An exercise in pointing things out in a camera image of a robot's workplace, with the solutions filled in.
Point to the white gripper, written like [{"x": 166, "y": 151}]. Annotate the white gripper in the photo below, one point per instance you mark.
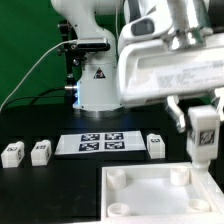
[{"x": 149, "y": 72}]

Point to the white square tabletop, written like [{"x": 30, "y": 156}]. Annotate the white square tabletop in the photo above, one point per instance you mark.
[{"x": 170, "y": 193}]

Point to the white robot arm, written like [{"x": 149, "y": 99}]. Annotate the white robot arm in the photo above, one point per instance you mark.
[{"x": 98, "y": 24}]

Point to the white sheet with tags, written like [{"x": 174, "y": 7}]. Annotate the white sheet with tags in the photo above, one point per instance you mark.
[{"x": 100, "y": 142}]

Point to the black camera stand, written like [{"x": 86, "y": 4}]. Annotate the black camera stand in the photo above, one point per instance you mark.
[{"x": 67, "y": 32}]

